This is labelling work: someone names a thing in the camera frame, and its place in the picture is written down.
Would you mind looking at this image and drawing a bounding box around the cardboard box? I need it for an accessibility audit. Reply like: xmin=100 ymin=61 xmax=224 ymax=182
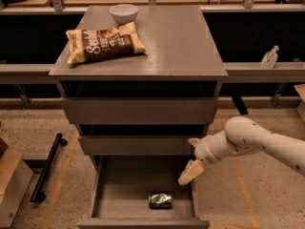
xmin=0 ymin=138 xmax=33 ymax=229

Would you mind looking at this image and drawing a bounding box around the grey top drawer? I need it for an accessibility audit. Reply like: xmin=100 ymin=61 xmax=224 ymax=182
xmin=62 ymin=98 xmax=216 ymax=125

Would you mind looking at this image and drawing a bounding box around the grey drawer cabinet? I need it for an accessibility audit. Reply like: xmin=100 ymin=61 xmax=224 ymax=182
xmin=48 ymin=5 xmax=229 ymax=170

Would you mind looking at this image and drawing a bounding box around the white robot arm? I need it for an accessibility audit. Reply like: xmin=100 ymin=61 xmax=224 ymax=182
xmin=178 ymin=116 xmax=305 ymax=185

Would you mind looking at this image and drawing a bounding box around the grey open bottom drawer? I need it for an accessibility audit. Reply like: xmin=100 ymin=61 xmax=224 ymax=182
xmin=77 ymin=156 xmax=210 ymax=229

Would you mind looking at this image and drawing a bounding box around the grey middle drawer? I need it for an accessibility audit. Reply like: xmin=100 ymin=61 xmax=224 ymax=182
xmin=79 ymin=135 xmax=194 ymax=156

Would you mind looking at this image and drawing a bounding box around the clear sanitizer bottle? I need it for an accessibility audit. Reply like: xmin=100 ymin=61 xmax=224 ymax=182
xmin=260 ymin=45 xmax=279 ymax=69

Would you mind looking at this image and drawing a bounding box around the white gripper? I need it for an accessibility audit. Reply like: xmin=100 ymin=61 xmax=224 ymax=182
xmin=178 ymin=135 xmax=221 ymax=185

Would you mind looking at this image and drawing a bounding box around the green soda can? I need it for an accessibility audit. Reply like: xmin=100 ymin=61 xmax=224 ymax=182
xmin=149 ymin=192 xmax=173 ymax=209

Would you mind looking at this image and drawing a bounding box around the white bowl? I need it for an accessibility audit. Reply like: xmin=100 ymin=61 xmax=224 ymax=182
xmin=110 ymin=4 xmax=138 ymax=25

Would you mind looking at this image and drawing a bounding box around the black metal bar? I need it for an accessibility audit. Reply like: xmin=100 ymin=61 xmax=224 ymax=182
xmin=30 ymin=133 xmax=68 ymax=203

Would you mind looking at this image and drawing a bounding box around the brown yellow chip bag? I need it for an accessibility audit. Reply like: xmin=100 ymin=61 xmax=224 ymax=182
xmin=66 ymin=22 xmax=146 ymax=64

